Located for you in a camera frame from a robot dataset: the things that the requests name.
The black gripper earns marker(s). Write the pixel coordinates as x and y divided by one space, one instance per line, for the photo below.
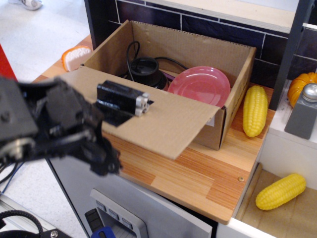
68 125

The brown cardboard box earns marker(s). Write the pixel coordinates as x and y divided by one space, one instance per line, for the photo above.
173 121

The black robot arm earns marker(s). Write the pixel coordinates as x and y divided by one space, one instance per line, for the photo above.
16 125

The grey oven control panel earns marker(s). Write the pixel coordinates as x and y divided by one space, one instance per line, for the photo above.
123 223

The blue black clamp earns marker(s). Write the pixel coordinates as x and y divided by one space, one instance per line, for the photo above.
95 223

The orange white toy bread slice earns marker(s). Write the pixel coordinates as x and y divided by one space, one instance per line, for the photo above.
74 57

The pink plastic plate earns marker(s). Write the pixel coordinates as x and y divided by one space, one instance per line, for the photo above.
202 83

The red box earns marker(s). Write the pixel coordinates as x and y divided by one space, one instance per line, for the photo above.
5 67

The yellow toy corn on counter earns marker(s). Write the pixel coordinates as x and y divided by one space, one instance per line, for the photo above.
254 111

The yellow toy corn in sink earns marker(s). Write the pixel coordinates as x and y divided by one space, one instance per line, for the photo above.
281 192

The grey salt shaker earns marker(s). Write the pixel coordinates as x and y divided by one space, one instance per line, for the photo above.
304 114

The orange toy pumpkin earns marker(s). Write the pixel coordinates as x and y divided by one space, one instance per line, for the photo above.
298 84

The black toy blender with cable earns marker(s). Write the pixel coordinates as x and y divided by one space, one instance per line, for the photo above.
145 70

